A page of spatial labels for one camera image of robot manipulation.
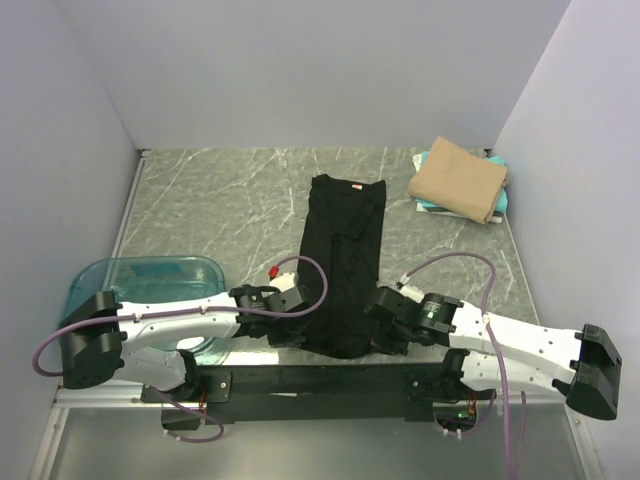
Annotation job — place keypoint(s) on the blue transparent plastic bin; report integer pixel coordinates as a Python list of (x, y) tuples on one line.
[(149, 280)]

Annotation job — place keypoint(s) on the black t shirt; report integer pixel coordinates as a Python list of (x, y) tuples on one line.
[(343, 234)]

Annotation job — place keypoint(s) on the folded teal t shirt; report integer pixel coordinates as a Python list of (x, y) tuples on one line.
[(502, 203)]

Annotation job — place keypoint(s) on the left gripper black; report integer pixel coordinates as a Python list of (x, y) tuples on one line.
[(294, 338)]

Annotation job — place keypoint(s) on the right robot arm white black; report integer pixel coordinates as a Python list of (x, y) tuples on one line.
[(581, 366)]

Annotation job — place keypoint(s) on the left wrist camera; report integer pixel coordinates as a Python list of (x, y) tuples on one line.
[(283, 282)]

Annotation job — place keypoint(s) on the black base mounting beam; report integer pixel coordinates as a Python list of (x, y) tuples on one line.
[(320, 392)]

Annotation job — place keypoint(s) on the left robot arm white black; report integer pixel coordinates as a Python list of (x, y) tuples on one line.
[(130, 347)]

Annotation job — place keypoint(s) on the folded tan t shirt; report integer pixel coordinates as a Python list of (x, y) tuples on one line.
[(458, 181)]

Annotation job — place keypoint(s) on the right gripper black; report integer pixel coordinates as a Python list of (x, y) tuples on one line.
[(382, 343)]

